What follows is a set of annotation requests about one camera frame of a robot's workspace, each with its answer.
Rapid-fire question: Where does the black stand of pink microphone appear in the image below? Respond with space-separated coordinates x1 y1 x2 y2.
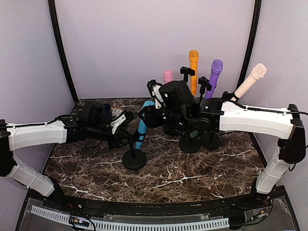
163 125 180 136

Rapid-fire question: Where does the green microphone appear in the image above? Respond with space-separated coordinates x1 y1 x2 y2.
190 130 199 139

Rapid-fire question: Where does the black stand of orange microphone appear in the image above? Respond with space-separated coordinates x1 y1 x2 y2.
180 66 195 83

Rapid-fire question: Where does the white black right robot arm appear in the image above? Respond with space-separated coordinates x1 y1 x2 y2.
139 80 307 209

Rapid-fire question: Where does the orange microphone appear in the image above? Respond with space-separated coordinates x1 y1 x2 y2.
189 50 200 95

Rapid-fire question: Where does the blue microphone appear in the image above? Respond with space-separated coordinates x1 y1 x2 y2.
135 101 155 150

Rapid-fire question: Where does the pink microphone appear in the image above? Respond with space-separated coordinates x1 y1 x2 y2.
163 69 174 84

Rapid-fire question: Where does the black stand of purple microphone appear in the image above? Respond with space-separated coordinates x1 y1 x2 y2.
198 77 212 102

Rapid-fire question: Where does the black right corner post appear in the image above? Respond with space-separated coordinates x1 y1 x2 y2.
240 0 262 79

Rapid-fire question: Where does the black stand of blue microphone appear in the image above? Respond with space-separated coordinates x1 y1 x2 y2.
122 136 147 171

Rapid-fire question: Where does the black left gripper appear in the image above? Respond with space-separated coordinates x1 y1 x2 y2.
87 122 135 150

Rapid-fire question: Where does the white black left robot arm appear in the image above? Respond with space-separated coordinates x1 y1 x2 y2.
0 102 134 210

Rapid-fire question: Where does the dark blue mug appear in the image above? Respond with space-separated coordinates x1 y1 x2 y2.
101 103 113 123

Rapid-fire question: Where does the floral patterned saucer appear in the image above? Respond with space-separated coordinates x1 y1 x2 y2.
111 106 125 120

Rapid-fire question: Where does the black corner post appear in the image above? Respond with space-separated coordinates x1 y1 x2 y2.
240 0 262 79
48 0 79 103

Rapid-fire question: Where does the beige microphone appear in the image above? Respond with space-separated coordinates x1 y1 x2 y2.
234 63 267 100

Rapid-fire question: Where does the black front rail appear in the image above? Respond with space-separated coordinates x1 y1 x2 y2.
26 186 277 221

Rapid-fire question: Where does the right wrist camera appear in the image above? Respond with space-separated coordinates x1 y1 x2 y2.
147 79 157 97

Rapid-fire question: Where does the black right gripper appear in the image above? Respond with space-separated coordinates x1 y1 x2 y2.
139 103 190 128

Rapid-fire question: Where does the purple microphone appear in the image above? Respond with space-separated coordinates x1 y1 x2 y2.
205 59 223 99

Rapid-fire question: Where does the white slotted cable duct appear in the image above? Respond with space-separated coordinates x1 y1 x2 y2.
30 205 230 231

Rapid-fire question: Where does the black left corner post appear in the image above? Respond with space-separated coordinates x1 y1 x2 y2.
48 0 79 103

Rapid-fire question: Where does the black stand of green microphone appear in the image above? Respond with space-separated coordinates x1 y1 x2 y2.
179 133 201 153

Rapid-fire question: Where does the black stand of beige microphone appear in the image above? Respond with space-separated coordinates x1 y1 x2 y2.
200 91 240 149

